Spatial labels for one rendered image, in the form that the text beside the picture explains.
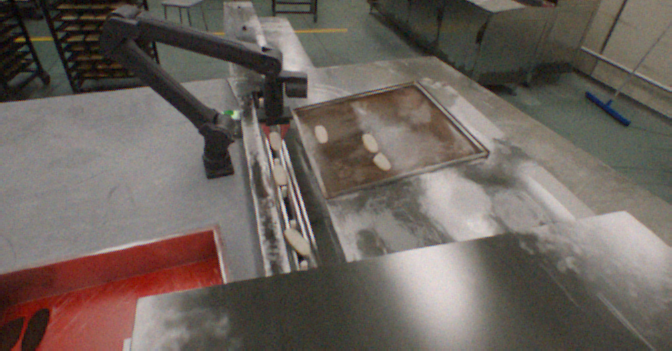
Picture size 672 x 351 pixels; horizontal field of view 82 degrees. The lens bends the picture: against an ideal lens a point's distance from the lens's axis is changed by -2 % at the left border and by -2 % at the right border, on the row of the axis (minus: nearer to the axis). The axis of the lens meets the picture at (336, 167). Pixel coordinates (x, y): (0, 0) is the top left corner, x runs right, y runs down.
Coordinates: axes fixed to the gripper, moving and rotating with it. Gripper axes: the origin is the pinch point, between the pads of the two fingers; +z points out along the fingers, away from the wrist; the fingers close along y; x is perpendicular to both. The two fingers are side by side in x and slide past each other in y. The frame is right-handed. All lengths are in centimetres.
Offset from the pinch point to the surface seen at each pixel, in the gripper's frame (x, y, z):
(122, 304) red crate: -43, -40, 11
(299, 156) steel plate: 5.0, 8.6, 11.3
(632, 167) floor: 60, 274, 95
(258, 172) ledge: -6.9, -6.4, 7.1
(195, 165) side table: 6.3, -25.4, 11.1
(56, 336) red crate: -48, -52, 11
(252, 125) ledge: 21.2, -5.3, 7.0
